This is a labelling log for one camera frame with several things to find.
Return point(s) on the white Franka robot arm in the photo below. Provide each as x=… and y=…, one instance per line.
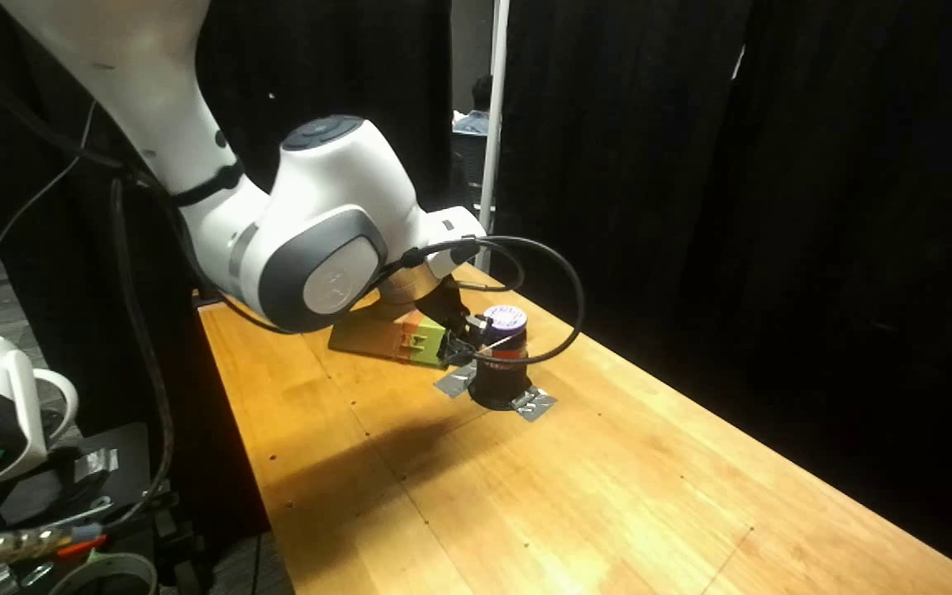
x=280, y=209

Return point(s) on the white vertical pole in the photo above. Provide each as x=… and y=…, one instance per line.
x=493, y=120

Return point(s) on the orange elastic rubber band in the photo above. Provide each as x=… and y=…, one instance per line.
x=509, y=355

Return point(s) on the black curtain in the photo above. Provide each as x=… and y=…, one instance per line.
x=763, y=200

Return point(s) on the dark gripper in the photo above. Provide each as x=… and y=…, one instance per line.
x=443, y=300

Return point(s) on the dark cone-shaped fixed object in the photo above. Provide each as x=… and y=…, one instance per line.
x=496, y=383

